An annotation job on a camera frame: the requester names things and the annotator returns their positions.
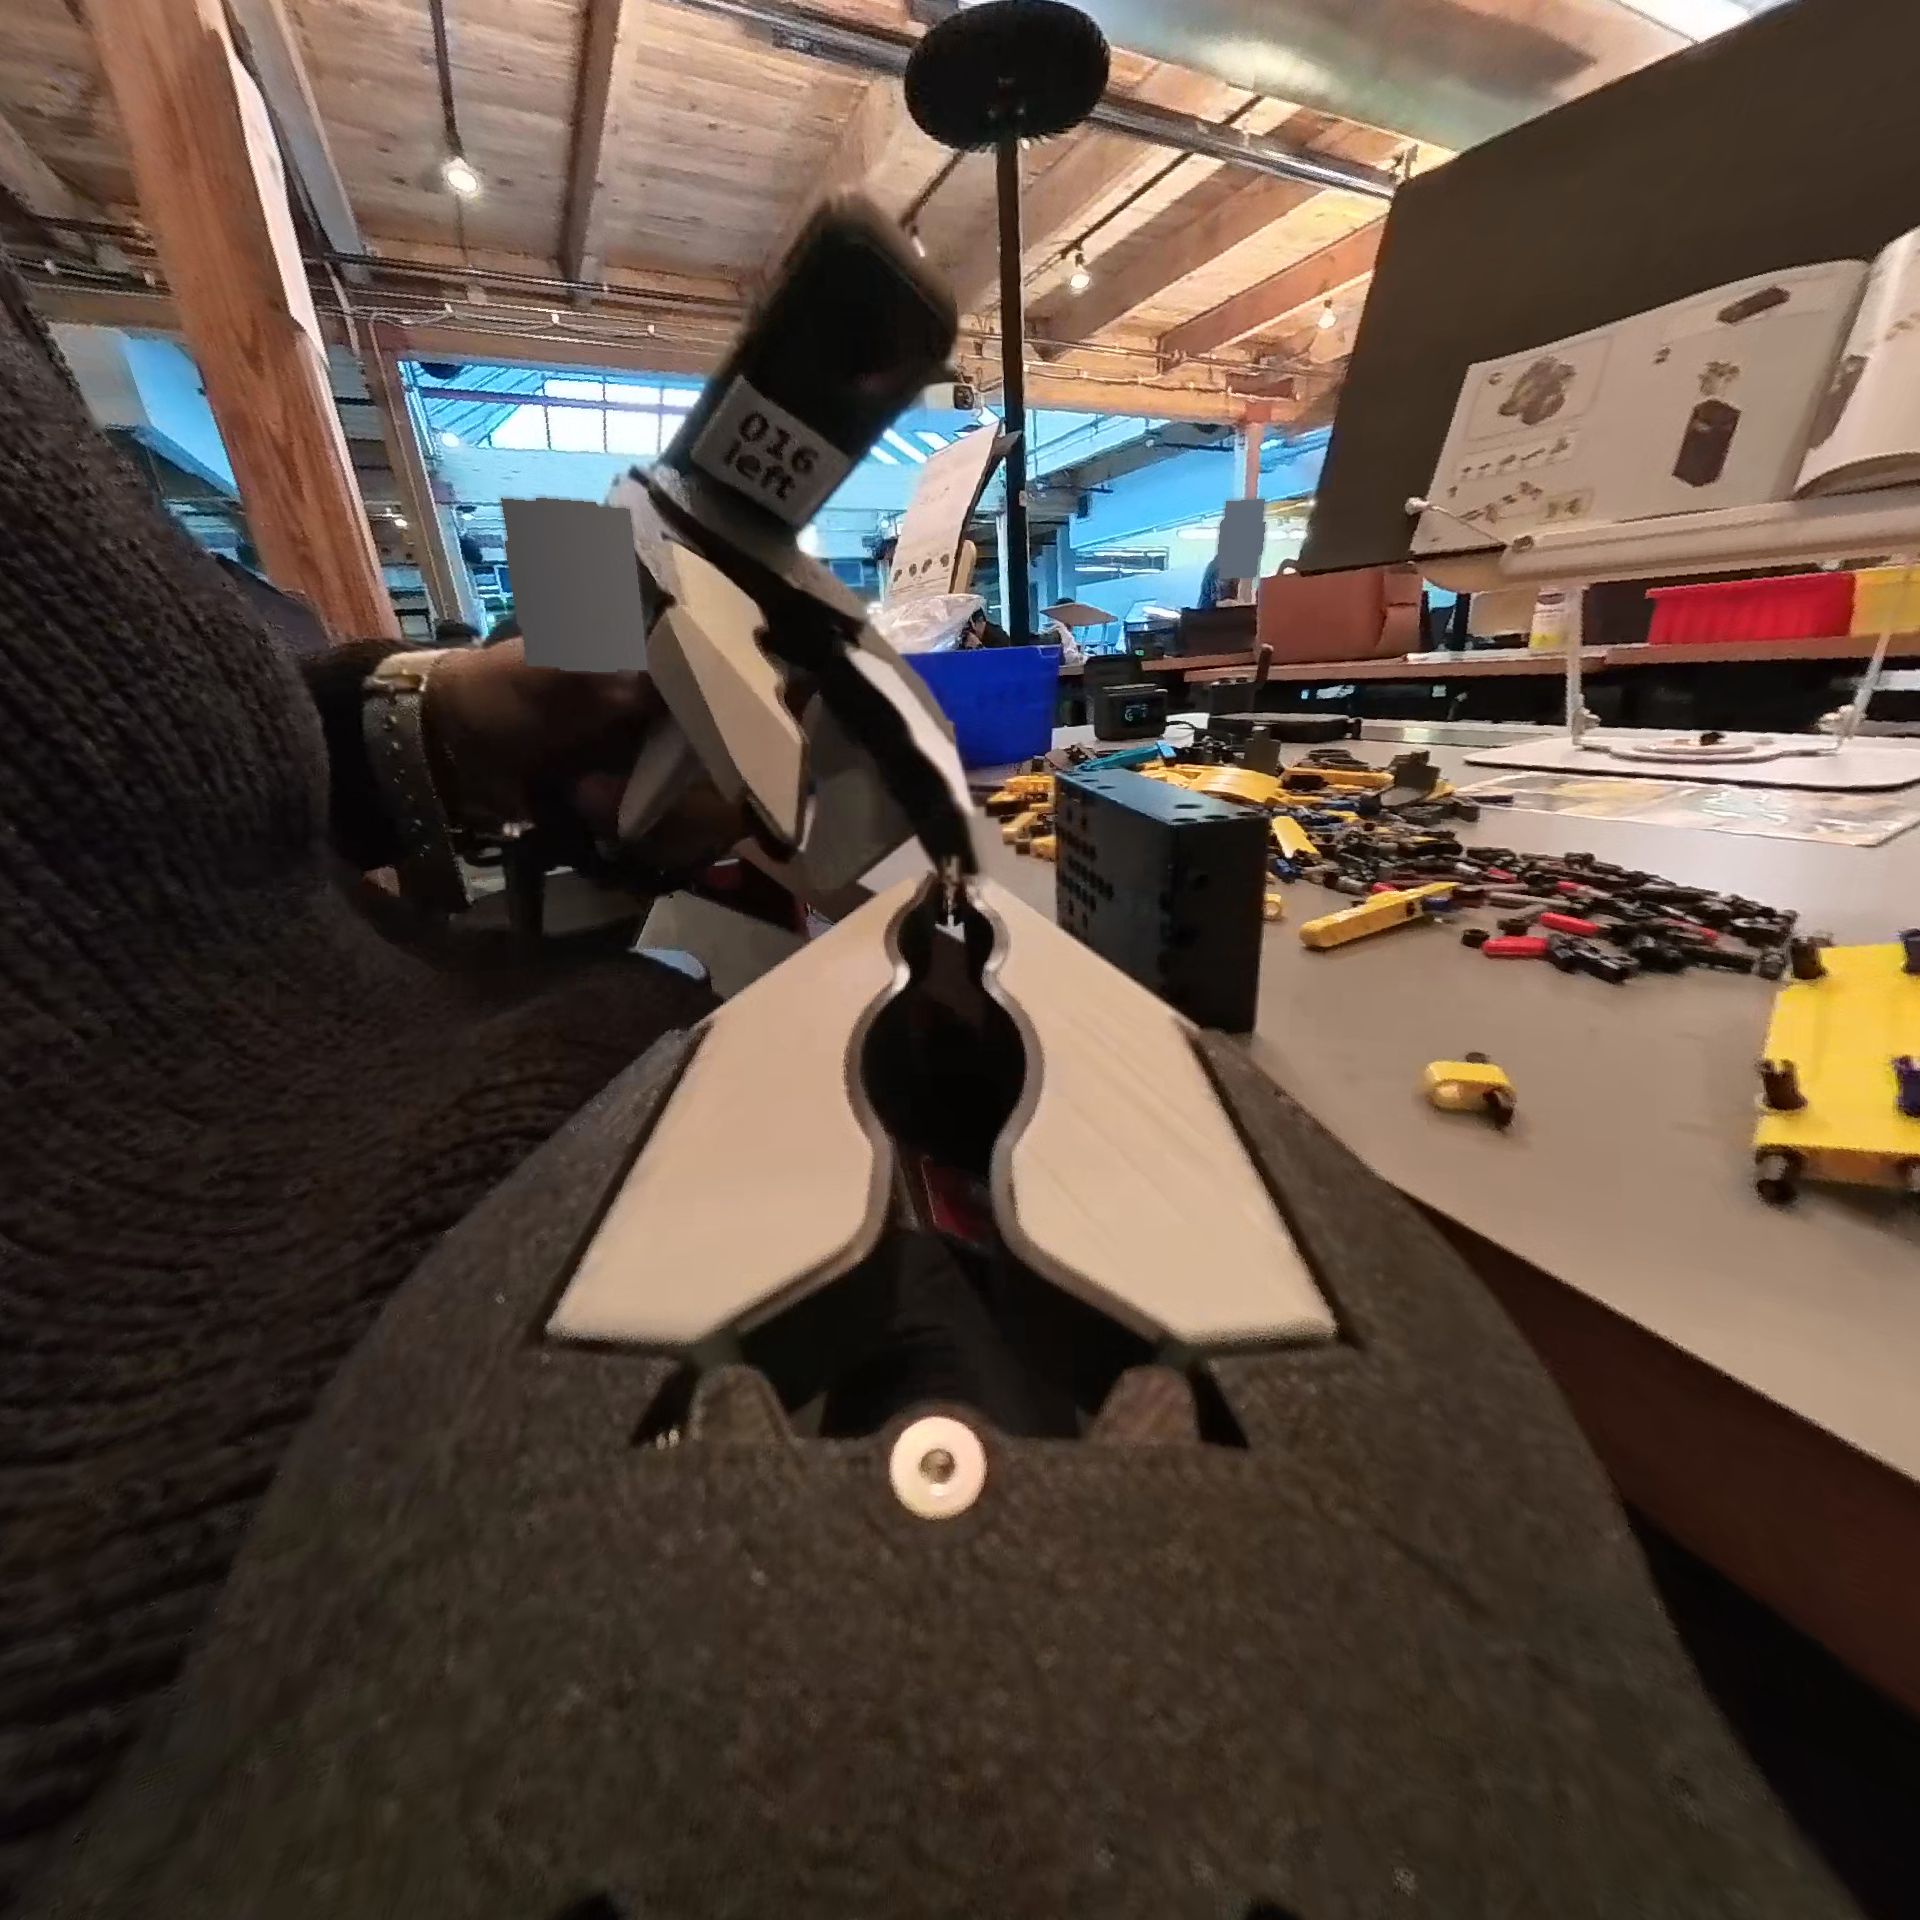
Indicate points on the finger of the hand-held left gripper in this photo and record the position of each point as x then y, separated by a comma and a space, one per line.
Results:
908, 751
734, 706

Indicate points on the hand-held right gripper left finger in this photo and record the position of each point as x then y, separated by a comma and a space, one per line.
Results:
734, 1185

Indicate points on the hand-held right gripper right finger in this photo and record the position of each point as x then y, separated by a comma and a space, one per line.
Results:
1154, 1185

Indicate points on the black connector pin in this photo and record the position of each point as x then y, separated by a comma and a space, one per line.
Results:
953, 901

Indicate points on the black perforated block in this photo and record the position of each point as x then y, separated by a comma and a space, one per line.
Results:
1184, 901

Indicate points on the person's left hand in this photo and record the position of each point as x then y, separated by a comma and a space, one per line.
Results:
541, 765

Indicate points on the blue plastic bin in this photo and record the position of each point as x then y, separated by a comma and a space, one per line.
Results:
1005, 706

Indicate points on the white paper sign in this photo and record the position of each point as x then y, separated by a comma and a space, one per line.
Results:
944, 510

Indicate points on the small black device with screen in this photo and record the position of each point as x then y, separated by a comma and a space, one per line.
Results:
1132, 714

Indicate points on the black pole with round disc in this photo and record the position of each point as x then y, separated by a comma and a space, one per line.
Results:
1009, 67

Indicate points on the small yellow connector with pin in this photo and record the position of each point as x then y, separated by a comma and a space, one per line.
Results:
1460, 1085

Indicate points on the heap of mixed building bricks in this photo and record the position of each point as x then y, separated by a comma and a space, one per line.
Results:
1231, 780

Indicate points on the black studded wristband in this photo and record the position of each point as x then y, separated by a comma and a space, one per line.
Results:
413, 780

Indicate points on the long yellow holed beam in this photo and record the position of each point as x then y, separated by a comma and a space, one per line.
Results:
1365, 917

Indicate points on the pile of small connector pins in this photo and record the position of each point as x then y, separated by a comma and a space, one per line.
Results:
1517, 946

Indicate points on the brown leather bag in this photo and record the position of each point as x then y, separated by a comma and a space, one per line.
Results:
1335, 615

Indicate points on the person's dark knit sweater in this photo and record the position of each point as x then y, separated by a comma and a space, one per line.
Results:
149, 1050

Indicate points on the black divider panel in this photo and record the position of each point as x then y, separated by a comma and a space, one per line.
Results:
1500, 241

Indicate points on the yellow sticker sheet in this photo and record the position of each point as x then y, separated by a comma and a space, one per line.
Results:
1725, 810

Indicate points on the yellow brick assembly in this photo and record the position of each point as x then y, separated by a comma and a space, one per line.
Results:
1838, 1081

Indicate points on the clear acrylic book stand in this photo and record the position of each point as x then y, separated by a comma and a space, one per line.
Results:
1652, 539

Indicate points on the open instruction booklet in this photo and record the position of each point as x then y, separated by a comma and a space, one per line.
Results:
1652, 405

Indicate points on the red plastic bin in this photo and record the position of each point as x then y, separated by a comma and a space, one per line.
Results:
1746, 609

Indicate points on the yellow plastic bin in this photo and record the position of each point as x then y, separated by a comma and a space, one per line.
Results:
1892, 599

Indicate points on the wooden post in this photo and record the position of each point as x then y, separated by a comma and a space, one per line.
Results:
225, 301

